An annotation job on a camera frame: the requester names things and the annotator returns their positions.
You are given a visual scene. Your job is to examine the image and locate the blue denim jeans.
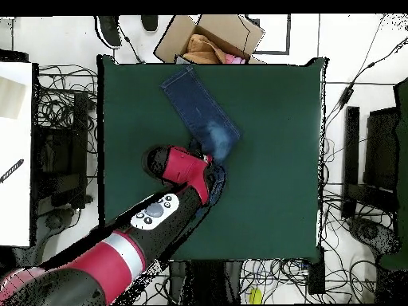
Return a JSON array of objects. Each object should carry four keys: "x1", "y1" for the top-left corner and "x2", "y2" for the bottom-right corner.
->
[{"x1": 159, "y1": 65, "x2": 242, "y2": 219}]

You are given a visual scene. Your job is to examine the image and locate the black flat panel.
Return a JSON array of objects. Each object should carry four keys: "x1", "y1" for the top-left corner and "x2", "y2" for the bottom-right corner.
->
[{"x1": 363, "y1": 106, "x2": 400, "y2": 192}]

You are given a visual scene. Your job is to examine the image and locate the dark green table cloth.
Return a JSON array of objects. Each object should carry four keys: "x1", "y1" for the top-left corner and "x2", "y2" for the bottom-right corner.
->
[{"x1": 96, "y1": 54, "x2": 329, "y2": 262}]

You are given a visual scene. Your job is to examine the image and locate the pink cloth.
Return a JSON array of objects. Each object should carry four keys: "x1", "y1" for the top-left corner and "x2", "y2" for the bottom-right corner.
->
[{"x1": 224, "y1": 53, "x2": 248, "y2": 65}]

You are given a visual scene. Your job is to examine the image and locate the orange towel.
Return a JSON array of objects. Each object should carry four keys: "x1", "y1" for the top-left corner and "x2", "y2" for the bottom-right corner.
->
[{"x1": 182, "y1": 33, "x2": 226, "y2": 65}]

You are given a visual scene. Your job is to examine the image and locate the brown cardboard box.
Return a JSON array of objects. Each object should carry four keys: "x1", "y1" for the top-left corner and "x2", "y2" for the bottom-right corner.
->
[{"x1": 153, "y1": 14, "x2": 265, "y2": 65}]

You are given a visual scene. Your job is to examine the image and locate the black metal stand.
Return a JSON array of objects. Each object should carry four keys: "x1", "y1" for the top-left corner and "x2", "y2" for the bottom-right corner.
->
[{"x1": 31, "y1": 92, "x2": 91, "y2": 210}]

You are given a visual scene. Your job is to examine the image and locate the black upright bar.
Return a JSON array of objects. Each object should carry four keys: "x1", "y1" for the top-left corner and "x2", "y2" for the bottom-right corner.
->
[{"x1": 341, "y1": 106, "x2": 361, "y2": 220}]

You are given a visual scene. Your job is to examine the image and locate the yellow ball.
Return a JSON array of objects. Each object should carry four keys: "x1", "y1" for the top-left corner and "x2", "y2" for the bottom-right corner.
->
[{"x1": 248, "y1": 287, "x2": 264, "y2": 305}]

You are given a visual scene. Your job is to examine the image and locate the person's foot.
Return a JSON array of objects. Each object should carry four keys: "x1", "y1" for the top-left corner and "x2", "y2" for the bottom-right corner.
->
[
  {"x1": 94, "y1": 14, "x2": 123, "y2": 49},
  {"x1": 140, "y1": 14, "x2": 159, "y2": 33}
]

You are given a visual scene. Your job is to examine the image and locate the black power strip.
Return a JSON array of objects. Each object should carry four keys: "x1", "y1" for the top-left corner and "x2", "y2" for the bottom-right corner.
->
[{"x1": 307, "y1": 245, "x2": 327, "y2": 296}]

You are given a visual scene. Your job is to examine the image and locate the grey chair base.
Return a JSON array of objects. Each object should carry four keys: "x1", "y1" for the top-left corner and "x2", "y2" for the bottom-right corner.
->
[{"x1": 37, "y1": 206, "x2": 77, "y2": 246}]

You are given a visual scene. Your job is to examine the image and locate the black ribbed strip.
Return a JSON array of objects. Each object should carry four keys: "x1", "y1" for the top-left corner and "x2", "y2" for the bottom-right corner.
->
[{"x1": 0, "y1": 158, "x2": 26, "y2": 185}]

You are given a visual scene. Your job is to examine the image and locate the white desk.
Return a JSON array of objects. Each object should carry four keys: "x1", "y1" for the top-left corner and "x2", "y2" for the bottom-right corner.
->
[{"x1": 0, "y1": 61, "x2": 33, "y2": 247}]

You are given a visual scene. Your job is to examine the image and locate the beige box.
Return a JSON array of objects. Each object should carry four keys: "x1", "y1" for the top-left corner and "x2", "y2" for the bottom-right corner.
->
[{"x1": 0, "y1": 76, "x2": 27, "y2": 120}]

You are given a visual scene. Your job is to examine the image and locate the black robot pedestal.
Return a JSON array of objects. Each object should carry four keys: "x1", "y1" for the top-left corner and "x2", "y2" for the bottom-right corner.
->
[{"x1": 168, "y1": 260, "x2": 244, "y2": 305}]

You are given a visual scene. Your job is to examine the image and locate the tangled black cables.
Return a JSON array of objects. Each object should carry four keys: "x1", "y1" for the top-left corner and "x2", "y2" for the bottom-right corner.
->
[
  {"x1": 35, "y1": 64, "x2": 99, "y2": 155},
  {"x1": 240, "y1": 258, "x2": 312, "y2": 304}
]

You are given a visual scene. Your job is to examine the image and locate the black cable with inline switch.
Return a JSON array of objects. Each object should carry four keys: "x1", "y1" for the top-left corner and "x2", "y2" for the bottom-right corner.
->
[{"x1": 117, "y1": 25, "x2": 145, "y2": 65}]

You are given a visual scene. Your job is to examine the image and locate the black power adapter cable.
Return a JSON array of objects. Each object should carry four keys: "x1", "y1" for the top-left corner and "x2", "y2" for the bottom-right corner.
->
[{"x1": 323, "y1": 37, "x2": 408, "y2": 135}]

